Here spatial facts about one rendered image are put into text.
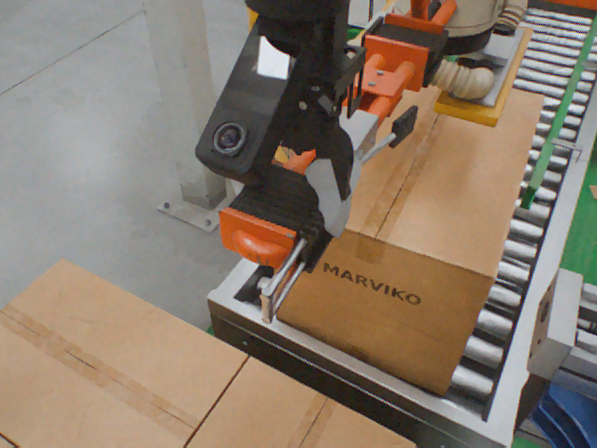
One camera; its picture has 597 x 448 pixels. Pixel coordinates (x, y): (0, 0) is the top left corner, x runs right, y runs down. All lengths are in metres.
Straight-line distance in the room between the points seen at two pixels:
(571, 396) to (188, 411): 0.72
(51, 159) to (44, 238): 0.56
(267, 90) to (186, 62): 1.55
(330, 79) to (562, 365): 0.56
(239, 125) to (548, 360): 0.59
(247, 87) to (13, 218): 2.26
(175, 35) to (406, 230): 1.20
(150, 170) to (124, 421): 1.62
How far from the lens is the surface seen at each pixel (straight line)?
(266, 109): 0.34
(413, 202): 0.96
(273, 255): 0.43
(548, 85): 2.28
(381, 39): 0.70
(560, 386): 0.85
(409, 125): 0.60
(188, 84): 1.93
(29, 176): 2.78
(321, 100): 0.37
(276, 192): 0.46
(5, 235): 2.51
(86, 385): 1.25
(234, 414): 1.15
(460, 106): 0.86
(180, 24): 1.83
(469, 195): 1.00
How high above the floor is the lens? 1.58
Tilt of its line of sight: 45 degrees down
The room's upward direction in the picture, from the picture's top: straight up
